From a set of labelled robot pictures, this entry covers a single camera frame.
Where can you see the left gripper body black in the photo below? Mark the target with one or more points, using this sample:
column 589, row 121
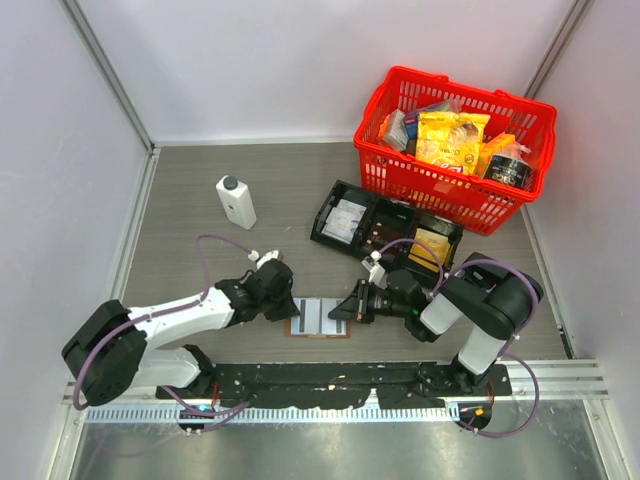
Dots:
column 279, row 306

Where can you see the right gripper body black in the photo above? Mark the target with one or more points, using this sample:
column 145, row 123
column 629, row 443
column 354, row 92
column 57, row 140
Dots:
column 380, row 303

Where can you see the brown leather card holder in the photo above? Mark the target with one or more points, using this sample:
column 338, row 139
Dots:
column 329, row 328

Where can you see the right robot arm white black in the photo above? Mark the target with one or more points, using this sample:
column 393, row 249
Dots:
column 496, row 298

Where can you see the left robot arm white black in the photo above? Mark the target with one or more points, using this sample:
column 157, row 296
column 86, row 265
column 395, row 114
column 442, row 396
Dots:
column 117, row 348

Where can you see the card with black stripe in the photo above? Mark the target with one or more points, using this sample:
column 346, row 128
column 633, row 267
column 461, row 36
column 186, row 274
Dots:
column 309, row 320

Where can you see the yellow cards stack in tray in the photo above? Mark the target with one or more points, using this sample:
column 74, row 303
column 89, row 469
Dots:
column 436, row 242

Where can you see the brown cards stack in tray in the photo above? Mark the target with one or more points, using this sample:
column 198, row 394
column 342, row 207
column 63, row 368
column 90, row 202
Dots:
column 381, row 234

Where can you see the white cards stack in tray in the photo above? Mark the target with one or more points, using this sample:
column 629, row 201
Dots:
column 343, row 220

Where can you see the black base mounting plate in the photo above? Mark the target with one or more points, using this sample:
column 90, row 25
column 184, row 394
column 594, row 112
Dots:
column 338, row 386

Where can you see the black compartment tray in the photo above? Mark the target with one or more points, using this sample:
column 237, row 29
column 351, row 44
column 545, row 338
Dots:
column 384, row 210

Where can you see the white bottle grey cap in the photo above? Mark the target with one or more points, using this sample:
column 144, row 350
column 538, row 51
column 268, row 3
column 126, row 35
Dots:
column 236, row 201

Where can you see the red plastic shopping basket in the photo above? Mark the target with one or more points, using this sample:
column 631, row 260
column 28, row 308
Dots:
column 481, row 206

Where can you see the grey carton box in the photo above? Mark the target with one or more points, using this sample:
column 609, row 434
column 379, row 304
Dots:
column 392, row 132

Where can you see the black round can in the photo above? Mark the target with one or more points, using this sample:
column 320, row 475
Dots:
column 509, row 171

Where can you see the yellow snack bag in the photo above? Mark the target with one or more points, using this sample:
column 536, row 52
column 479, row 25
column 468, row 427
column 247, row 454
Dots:
column 450, row 140

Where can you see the orange snack packet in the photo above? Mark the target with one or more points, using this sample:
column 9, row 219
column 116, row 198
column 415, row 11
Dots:
column 487, row 150

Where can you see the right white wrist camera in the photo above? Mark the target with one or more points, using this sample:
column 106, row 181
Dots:
column 376, row 271

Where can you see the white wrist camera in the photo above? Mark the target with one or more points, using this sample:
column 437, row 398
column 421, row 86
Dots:
column 376, row 271
column 258, row 260

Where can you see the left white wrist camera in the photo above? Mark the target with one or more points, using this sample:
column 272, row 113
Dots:
column 258, row 260

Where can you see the white slotted cable duct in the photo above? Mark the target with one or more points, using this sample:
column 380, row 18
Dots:
column 173, row 413

